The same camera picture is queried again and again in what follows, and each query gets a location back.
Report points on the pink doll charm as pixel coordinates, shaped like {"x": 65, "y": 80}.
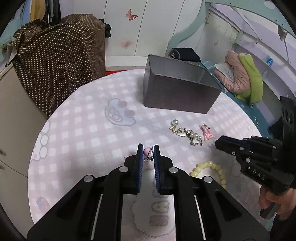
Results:
{"x": 207, "y": 133}

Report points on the brown polka dot cover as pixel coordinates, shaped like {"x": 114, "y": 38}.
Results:
{"x": 52, "y": 62}

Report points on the green and pink quilt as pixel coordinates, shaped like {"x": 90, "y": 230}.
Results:
{"x": 248, "y": 82}

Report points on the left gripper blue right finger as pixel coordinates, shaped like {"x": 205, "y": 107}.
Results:
{"x": 157, "y": 167}

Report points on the hanging clothes row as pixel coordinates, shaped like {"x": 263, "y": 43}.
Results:
{"x": 47, "y": 10}

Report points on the red stool white top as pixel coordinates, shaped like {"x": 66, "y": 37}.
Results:
{"x": 116, "y": 64}

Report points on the white pillow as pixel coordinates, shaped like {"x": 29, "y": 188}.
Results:
{"x": 226, "y": 70}

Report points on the folded dark clothes stack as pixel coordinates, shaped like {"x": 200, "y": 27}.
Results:
{"x": 184, "y": 54}

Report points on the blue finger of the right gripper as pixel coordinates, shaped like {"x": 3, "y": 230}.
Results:
{"x": 233, "y": 142}

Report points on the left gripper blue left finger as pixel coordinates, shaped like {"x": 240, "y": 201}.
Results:
{"x": 139, "y": 163}

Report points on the black garment behind cover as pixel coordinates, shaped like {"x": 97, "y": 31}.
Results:
{"x": 107, "y": 29}

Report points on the white wardrobe doors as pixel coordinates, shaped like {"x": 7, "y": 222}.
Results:
{"x": 140, "y": 28}

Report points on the silver heart pearl charm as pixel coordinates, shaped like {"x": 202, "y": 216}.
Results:
{"x": 194, "y": 138}

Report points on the grey metal tin box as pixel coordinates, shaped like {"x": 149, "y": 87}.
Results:
{"x": 178, "y": 85}

